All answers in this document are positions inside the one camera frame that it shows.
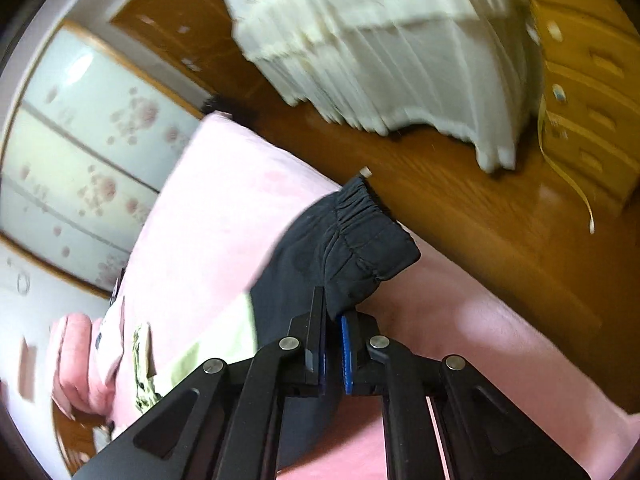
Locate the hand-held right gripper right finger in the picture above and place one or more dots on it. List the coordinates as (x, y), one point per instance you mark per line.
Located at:
(346, 355)

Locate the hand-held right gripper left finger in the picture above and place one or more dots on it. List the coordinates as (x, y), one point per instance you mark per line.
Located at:
(322, 360)

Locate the black jacket with green lining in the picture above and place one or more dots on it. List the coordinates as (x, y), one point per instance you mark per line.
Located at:
(320, 240)

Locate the pink bed sheet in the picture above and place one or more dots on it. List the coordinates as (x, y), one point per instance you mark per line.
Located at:
(200, 260)

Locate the patterned green cloth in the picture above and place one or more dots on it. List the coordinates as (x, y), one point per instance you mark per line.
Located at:
(144, 370)

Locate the pink pillow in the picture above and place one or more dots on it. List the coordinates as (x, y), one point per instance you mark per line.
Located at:
(80, 360)

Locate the floral sliding wardrobe door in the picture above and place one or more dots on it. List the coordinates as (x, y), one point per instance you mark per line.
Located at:
(85, 160)

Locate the white pleated bed skirt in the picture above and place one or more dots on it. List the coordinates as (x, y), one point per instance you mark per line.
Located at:
(380, 45)

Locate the brown wooden door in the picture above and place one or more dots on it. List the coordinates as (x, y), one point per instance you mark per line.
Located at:
(185, 25)

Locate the yellow wooden dresser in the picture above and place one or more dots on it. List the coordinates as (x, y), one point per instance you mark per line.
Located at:
(595, 60)

